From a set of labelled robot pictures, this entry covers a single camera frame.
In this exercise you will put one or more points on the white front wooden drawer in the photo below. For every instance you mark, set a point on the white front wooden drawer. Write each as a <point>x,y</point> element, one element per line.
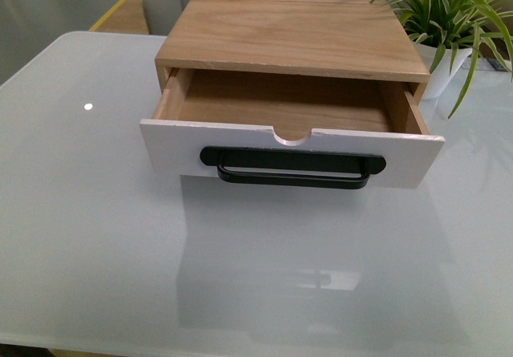
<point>233,109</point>

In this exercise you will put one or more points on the wooden drawer cabinet case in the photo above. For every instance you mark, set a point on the wooden drawer cabinet case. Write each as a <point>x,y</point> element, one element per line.
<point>354,39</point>

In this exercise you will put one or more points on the white plant pot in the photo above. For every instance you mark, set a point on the white plant pot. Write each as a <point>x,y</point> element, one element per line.
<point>441,76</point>

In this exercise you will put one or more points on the green potted plant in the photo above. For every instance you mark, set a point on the green potted plant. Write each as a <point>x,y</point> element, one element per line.
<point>449,26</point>

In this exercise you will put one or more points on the black metal drawer handle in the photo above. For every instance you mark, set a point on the black metal drawer handle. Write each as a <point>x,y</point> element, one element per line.
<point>315,169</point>

